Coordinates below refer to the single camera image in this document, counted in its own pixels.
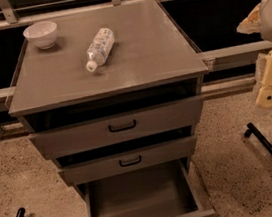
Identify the grey bottom drawer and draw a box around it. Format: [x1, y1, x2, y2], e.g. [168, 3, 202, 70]
[85, 160, 215, 217]

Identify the grey top drawer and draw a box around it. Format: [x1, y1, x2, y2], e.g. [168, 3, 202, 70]
[29, 96, 203, 159]

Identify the white ceramic bowl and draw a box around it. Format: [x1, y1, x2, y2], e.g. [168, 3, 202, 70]
[23, 21, 58, 49]

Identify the grey middle drawer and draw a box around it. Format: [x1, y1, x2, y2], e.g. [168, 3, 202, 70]
[58, 136, 196, 186]

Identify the metal window railing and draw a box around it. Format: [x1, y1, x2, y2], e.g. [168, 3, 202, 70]
[0, 0, 272, 141]

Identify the black drawer handle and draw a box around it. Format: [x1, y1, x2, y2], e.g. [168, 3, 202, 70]
[108, 119, 137, 133]
[118, 155, 142, 168]

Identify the clear plastic water bottle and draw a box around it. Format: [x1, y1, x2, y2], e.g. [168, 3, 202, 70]
[86, 28, 115, 72]

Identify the grey drawer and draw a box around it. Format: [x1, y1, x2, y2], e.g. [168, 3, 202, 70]
[29, 96, 203, 159]
[58, 136, 196, 186]
[85, 160, 215, 217]

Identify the grey drawer cabinet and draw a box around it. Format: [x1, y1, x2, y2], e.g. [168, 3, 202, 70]
[0, 0, 223, 198]

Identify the black middle drawer handle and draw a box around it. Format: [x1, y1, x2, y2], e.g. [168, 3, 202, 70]
[118, 155, 142, 168]

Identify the black top drawer handle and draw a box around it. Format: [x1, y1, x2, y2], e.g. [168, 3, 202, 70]
[108, 119, 137, 133]

